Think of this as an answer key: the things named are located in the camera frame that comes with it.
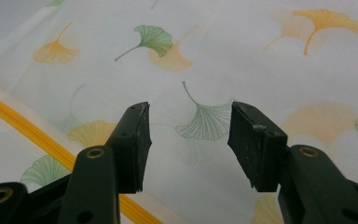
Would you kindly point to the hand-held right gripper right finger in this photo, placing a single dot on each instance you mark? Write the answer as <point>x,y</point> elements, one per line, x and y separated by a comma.
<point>254,149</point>

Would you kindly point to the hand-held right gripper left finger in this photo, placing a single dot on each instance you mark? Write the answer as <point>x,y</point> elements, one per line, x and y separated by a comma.
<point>130,146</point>

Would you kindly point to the white mesh leaf-print laundry bag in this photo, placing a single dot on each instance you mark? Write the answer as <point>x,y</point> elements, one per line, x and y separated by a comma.
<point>217,62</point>

